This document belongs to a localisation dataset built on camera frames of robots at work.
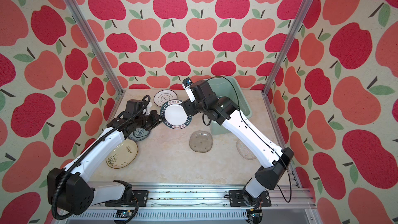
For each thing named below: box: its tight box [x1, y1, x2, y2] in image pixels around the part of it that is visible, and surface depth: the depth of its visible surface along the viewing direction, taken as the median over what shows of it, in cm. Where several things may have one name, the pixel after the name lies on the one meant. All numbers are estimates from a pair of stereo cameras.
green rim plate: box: [160, 99, 193, 130], surface depth 85 cm
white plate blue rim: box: [153, 89, 178, 107], surface depth 121 cm
